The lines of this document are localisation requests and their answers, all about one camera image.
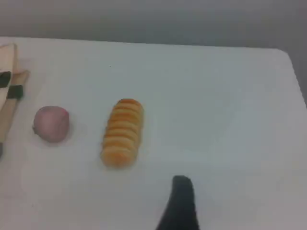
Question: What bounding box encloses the pink peach with green leaf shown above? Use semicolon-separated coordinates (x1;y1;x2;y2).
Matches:
33;106;70;143

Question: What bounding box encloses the long ridged golden bread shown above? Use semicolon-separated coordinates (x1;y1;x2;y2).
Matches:
100;98;144;168

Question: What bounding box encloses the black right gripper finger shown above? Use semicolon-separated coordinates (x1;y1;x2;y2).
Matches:
155;175;201;230

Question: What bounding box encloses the cream canvas bag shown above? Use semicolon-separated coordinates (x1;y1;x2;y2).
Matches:
0;43;30;159

